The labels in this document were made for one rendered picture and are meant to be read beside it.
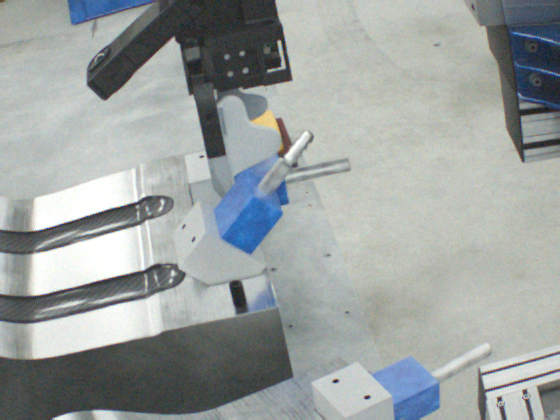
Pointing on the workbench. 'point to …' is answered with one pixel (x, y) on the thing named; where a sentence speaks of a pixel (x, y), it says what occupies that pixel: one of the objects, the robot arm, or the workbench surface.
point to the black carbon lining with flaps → (151, 205)
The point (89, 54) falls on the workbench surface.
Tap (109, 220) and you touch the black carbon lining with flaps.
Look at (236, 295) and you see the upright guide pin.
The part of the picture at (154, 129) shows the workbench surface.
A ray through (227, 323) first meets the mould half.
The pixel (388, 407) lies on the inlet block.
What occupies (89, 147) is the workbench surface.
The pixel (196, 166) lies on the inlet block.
